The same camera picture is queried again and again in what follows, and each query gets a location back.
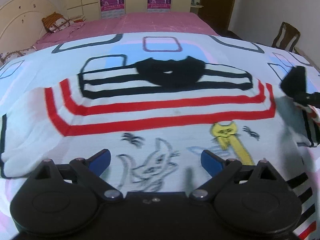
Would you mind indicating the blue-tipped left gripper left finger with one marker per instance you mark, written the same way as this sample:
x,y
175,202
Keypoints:
x,y
88,173

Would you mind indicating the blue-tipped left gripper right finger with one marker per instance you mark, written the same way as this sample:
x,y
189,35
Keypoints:
x,y
222,173

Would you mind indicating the white striped cat sweater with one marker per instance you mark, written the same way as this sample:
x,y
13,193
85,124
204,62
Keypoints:
x,y
156,118

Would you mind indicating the brown wooden chair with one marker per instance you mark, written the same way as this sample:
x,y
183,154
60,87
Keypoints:
x,y
287,37

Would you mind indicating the dark brown wooden door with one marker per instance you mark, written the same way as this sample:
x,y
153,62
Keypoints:
x,y
217,14

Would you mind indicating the patterned white bed quilt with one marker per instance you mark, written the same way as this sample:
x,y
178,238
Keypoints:
x,y
49,203

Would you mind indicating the pink bed sheet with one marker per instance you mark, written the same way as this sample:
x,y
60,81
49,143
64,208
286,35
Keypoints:
x,y
182,22

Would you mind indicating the floral pillow at bed edge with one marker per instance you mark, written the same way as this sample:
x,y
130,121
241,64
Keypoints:
x,y
8,56

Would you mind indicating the orange patterned pillow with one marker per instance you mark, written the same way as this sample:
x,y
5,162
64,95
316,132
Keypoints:
x,y
56,22

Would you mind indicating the cream wooden headboard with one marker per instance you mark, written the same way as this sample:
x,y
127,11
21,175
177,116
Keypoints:
x,y
21,22

